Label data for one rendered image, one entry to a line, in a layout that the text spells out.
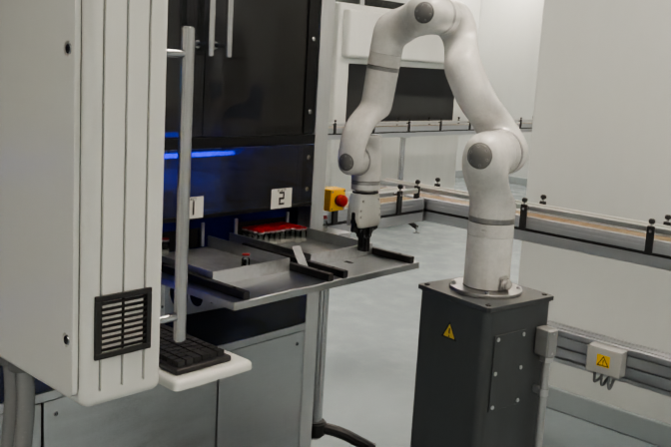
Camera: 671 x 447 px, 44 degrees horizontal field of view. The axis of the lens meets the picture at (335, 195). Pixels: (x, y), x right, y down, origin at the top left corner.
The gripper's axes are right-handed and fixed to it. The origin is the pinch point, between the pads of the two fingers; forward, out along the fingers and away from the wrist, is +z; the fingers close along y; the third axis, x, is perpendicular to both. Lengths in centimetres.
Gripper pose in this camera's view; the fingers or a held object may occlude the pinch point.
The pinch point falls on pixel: (363, 243)
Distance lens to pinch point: 240.4
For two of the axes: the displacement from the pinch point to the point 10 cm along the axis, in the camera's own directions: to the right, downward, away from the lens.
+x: 7.4, 1.1, -6.7
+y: -6.8, 0.8, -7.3
